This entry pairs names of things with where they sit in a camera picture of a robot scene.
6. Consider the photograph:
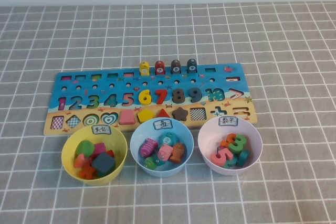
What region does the coral wooden block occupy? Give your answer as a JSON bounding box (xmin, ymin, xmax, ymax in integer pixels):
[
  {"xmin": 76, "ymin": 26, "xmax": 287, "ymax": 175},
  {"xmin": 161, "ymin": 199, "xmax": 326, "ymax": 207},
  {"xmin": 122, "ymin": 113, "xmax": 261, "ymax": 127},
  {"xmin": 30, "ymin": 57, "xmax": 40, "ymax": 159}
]
[{"xmin": 73, "ymin": 153, "xmax": 87, "ymax": 169}]

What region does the yellow fish peg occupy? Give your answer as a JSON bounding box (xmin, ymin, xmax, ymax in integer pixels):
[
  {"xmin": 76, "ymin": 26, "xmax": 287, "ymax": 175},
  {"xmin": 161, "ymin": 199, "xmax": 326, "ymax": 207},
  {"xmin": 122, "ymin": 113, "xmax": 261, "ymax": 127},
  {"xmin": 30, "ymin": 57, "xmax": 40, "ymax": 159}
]
[{"xmin": 139, "ymin": 60, "xmax": 151, "ymax": 77}]

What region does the red wooden number seven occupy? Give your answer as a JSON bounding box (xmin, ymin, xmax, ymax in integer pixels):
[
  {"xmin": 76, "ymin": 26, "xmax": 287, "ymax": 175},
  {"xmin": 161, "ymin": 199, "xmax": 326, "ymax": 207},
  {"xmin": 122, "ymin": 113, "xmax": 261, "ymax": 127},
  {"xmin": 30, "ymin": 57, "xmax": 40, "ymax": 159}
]
[{"xmin": 154, "ymin": 88, "xmax": 168, "ymax": 105}]

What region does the pink plastic bowl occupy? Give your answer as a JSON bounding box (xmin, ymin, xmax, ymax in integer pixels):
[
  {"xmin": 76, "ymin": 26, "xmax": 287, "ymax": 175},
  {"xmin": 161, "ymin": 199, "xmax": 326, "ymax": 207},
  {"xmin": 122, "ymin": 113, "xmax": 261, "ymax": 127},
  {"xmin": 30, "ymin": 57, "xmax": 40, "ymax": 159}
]
[{"xmin": 197, "ymin": 116, "xmax": 264, "ymax": 176}]

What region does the white label on pink bowl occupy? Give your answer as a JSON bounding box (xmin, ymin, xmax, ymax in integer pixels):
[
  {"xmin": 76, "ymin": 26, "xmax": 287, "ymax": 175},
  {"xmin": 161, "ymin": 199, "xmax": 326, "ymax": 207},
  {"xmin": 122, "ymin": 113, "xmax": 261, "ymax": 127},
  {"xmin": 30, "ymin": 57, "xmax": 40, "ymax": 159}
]
[{"xmin": 218, "ymin": 116, "xmax": 239, "ymax": 127}]

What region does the brown wooden star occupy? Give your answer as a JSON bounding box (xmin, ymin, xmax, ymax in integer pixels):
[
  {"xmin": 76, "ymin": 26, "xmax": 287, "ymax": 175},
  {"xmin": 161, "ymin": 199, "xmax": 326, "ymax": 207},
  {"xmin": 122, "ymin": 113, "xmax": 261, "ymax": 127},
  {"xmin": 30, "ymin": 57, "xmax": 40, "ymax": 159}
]
[{"xmin": 172, "ymin": 106, "xmax": 189, "ymax": 122}]

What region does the yellow plastic bowl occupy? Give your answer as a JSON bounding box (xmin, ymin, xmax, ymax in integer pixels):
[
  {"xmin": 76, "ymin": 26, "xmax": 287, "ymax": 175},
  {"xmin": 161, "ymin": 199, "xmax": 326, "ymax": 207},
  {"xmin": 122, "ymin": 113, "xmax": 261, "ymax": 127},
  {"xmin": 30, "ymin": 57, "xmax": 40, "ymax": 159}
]
[{"xmin": 60, "ymin": 124, "xmax": 129, "ymax": 187}]

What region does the yellow wooden pentagon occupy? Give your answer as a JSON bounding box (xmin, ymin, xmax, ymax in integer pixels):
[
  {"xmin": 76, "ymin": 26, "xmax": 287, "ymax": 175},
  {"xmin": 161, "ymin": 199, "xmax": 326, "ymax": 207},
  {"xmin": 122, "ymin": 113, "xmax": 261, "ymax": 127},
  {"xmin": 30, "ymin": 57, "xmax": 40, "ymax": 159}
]
[{"xmin": 136, "ymin": 108, "xmax": 155, "ymax": 124}]

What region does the white label on blue bowl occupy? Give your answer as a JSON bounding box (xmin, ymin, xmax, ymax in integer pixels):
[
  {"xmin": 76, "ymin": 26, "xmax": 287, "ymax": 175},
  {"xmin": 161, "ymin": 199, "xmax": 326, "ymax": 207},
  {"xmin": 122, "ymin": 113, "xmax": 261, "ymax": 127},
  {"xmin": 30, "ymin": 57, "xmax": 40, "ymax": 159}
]
[{"xmin": 153, "ymin": 119, "xmax": 173, "ymax": 131}]

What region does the teal wooden fish two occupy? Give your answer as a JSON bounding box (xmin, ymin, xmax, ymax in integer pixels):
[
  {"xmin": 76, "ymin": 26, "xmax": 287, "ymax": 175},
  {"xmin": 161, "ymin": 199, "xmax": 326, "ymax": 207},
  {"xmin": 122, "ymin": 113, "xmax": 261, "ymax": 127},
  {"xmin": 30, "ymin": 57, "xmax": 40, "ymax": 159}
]
[{"xmin": 160, "ymin": 132, "xmax": 176, "ymax": 147}]

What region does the orange wooden fish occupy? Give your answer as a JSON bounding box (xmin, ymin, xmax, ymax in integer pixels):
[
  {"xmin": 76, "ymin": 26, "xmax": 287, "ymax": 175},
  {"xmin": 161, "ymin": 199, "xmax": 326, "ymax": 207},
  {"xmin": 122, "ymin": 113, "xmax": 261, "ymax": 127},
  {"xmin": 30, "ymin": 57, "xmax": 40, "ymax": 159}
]
[{"xmin": 167, "ymin": 142, "xmax": 186, "ymax": 164}]

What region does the blue plastic bowl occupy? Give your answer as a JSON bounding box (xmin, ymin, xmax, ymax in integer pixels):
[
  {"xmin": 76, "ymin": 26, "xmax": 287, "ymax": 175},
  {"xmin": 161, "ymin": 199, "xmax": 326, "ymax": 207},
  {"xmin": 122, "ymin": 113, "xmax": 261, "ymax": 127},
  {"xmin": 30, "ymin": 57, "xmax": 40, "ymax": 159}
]
[{"xmin": 130, "ymin": 118, "xmax": 195, "ymax": 177}]

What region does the magenta wooden block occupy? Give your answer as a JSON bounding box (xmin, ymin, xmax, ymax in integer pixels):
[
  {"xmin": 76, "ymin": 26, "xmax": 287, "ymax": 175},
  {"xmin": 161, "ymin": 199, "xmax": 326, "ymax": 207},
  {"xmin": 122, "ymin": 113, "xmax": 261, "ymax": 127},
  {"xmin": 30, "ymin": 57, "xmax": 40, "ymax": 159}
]
[{"xmin": 91, "ymin": 142, "xmax": 106, "ymax": 156}]

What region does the large teal wooden number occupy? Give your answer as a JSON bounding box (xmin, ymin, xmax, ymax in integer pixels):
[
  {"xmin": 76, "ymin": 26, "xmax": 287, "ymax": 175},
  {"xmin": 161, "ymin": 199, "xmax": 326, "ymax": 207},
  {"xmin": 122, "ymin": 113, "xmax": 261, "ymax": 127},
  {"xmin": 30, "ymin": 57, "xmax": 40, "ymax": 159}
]
[{"xmin": 235, "ymin": 150, "xmax": 250, "ymax": 167}]

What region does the brown wooden number eight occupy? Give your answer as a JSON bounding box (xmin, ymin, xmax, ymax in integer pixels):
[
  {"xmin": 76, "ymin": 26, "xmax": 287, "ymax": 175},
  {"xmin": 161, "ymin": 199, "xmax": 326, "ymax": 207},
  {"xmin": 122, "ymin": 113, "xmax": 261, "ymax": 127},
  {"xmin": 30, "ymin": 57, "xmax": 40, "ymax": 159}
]
[{"xmin": 172, "ymin": 88, "xmax": 186, "ymax": 103}]

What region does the red fish peg seven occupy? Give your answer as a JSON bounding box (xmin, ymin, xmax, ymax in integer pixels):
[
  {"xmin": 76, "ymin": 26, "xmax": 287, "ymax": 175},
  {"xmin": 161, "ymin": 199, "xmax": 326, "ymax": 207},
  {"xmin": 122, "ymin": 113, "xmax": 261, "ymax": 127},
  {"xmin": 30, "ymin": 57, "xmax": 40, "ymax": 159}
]
[{"xmin": 154, "ymin": 60, "xmax": 165, "ymax": 76}]

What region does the dark grey wooden number nine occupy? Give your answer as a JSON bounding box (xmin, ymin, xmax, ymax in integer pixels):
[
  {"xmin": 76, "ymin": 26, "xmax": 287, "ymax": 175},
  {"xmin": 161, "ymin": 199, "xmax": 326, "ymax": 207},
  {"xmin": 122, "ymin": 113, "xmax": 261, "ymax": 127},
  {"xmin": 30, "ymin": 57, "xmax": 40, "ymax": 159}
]
[{"xmin": 188, "ymin": 87, "xmax": 203, "ymax": 103}]

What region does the brown fish peg eight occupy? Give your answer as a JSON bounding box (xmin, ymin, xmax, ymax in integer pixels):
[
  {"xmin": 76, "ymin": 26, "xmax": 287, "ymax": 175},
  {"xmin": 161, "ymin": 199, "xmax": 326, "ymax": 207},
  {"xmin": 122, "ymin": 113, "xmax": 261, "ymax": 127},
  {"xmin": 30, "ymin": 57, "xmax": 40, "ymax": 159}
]
[{"xmin": 170, "ymin": 59, "xmax": 182, "ymax": 74}]

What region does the pink wooden trapezoid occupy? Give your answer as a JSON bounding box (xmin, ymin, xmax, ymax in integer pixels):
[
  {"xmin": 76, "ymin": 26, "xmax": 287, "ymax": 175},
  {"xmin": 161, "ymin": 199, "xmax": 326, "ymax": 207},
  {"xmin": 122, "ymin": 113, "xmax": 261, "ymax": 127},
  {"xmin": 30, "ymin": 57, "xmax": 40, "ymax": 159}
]
[{"xmin": 118, "ymin": 110, "xmax": 137, "ymax": 126}]

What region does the grey checkered tablecloth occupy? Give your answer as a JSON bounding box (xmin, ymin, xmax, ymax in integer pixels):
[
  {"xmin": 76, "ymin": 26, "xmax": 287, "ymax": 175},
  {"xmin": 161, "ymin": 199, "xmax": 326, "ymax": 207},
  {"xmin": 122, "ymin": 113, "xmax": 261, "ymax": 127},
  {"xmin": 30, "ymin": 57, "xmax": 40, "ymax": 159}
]
[{"xmin": 0, "ymin": 1, "xmax": 336, "ymax": 224}]

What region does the purple wooden fish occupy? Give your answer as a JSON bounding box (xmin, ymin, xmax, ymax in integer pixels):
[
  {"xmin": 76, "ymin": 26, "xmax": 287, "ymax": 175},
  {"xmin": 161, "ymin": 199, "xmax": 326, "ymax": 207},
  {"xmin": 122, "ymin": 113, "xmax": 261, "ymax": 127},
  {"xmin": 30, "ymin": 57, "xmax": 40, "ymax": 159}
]
[{"xmin": 138, "ymin": 137, "xmax": 158, "ymax": 158}]

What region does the dark teal fish peg nine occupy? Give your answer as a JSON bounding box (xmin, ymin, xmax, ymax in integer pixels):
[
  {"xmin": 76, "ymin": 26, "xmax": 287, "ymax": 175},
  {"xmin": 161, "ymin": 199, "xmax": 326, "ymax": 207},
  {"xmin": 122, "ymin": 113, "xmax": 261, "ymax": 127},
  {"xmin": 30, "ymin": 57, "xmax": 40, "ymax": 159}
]
[{"xmin": 186, "ymin": 58, "xmax": 198, "ymax": 74}]

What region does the red wooden triangle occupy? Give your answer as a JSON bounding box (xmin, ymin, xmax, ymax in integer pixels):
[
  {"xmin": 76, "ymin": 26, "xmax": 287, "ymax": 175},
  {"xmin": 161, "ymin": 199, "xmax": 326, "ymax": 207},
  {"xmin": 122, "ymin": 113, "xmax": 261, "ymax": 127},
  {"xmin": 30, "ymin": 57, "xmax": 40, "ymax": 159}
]
[{"xmin": 156, "ymin": 108, "xmax": 171, "ymax": 119}]

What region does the wooden number puzzle board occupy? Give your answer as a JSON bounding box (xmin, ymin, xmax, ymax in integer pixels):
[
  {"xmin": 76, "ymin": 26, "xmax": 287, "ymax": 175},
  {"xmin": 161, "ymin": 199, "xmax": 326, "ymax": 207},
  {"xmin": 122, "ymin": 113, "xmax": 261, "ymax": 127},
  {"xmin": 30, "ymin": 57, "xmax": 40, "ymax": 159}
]
[{"xmin": 42, "ymin": 62, "xmax": 259, "ymax": 137}]

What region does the yellow wooden number six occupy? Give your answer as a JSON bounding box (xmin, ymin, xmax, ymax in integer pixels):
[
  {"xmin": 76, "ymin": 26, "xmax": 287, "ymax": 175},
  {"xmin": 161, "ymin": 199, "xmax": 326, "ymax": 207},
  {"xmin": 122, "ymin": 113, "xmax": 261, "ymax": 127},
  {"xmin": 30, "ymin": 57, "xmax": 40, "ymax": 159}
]
[{"xmin": 138, "ymin": 89, "xmax": 153, "ymax": 106}]

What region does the green wooden fish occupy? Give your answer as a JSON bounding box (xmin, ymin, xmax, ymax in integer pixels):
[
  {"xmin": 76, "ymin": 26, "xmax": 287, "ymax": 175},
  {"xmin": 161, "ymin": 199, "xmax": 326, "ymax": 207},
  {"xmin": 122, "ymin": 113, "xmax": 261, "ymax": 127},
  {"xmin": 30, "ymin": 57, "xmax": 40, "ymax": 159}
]
[{"xmin": 143, "ymin": 156, "xmax": 166, "ymax": 170}]

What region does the green wooden number three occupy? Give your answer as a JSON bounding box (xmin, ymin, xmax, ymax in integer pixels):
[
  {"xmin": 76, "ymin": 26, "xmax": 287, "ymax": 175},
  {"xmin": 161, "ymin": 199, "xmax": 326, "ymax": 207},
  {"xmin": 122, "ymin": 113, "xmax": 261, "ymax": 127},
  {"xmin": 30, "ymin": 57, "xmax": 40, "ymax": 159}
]
[{"xmin": 227, "ymin": 134, "xmax": 248, "ymax": 154}]

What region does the small teal wooden number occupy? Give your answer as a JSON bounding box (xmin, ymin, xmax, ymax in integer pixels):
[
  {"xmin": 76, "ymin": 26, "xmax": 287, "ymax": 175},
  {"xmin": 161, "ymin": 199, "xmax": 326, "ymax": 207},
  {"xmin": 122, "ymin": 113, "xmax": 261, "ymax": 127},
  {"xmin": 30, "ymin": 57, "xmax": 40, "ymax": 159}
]
[{"xmin": 223, "ymin": 157, "xmax": 238, "ymax": 169}]

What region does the green wooden circle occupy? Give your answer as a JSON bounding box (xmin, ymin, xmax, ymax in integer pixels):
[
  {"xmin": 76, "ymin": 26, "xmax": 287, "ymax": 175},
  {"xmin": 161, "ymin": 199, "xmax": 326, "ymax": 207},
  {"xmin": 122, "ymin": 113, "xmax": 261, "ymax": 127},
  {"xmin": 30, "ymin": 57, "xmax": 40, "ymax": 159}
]
[{"xmin": 75, "ymin": 140, "xmax": 95, "ymax": 158}]

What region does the dark teal wooden square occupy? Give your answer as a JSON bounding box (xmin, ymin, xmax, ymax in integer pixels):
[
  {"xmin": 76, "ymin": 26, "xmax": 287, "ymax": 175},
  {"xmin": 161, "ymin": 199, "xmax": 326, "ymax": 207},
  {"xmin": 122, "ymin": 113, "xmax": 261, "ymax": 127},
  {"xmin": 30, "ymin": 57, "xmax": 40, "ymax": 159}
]
[{"xmin": 91, "ymin": 152, "xmax": 117, "ymax": 174}]

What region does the orange wooden plus sign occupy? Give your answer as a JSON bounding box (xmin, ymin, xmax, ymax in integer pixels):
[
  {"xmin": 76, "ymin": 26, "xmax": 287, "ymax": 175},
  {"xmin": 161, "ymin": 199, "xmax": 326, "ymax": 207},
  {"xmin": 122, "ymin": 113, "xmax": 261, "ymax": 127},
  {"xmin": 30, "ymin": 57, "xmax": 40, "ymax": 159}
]
[{"xmin": 78, "ymin": 163, "xmax": 96, "ymax": 180}]

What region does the white label on yellow bowl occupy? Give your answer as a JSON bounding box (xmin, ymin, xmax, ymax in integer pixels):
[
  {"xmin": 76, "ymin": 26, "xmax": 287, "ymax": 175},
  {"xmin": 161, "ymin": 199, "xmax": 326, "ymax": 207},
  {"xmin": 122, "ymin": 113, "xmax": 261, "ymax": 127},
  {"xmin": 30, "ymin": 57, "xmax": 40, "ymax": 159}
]
[{"xmin": 91, "ymin": 125, "xmax": 112, "ymax": 135}]

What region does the orange wooden number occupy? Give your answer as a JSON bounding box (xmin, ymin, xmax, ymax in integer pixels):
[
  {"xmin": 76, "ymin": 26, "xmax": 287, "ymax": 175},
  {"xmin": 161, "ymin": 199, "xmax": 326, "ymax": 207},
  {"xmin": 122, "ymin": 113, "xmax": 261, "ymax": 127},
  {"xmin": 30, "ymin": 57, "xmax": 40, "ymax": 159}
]
[{"xmin": 219, "ymin": 133, "xmax": 237, "ymax": 148}]

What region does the pink wooden fish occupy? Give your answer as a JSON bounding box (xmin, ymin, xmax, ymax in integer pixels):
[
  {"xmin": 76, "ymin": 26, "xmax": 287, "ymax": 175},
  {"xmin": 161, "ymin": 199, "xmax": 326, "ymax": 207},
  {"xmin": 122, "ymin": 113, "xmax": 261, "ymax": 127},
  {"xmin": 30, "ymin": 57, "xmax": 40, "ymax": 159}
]
[{"xmin": 157, "ymin": 144, "xmax": 174, "ymax": 161}]

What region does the pink wooden number five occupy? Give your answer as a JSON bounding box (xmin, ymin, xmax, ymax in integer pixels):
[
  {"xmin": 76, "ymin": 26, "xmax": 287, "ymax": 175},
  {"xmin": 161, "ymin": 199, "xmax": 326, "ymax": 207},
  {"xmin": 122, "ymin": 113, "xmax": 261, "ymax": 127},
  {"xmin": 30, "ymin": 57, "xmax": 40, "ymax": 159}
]
[{"xmin": 209, "ymin": 147, "xmax": 234, "ymax": 167}]

